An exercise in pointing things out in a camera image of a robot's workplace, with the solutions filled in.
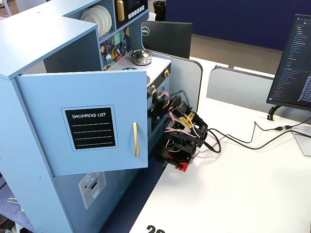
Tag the light blue toy kitchen cabinet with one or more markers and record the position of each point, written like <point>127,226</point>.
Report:
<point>36,36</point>

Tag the blue shopping list cabinet door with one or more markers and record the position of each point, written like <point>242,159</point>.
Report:
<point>102,87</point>

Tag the red table clamp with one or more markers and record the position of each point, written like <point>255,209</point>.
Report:
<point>184,167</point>

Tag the hanging toy spatula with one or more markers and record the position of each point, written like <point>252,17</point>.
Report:
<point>108,58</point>

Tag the black Dell monitor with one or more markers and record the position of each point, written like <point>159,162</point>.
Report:
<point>170,36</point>

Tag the gold stove knob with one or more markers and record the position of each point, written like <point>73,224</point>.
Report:
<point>166,73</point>
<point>151,89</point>

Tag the hanging toy ladle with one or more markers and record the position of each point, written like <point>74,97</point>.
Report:
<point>117,50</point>

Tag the white toy plate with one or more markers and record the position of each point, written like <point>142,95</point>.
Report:
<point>108,18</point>
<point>88,18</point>

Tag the gray rounded divider panel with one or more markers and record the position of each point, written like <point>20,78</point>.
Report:
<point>192,77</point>

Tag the steel toy pot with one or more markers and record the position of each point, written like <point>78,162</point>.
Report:
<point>141,61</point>

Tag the gray flat stand base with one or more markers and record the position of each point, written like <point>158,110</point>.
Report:
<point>305,143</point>

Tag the black monitor showing code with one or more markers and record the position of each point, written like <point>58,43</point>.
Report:
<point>294,63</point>

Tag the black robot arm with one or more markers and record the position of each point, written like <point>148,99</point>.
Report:
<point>184,138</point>

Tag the dark blue office partition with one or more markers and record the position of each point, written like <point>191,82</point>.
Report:
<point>243,19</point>

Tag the stack of white plates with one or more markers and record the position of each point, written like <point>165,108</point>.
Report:
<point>100,14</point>

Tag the toy microwave oven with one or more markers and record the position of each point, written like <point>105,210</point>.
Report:
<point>136,4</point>

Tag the steel pot lid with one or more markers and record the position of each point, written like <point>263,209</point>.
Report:
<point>141,54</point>

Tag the gray desk divider panel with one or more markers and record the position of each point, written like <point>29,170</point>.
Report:
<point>238,87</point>

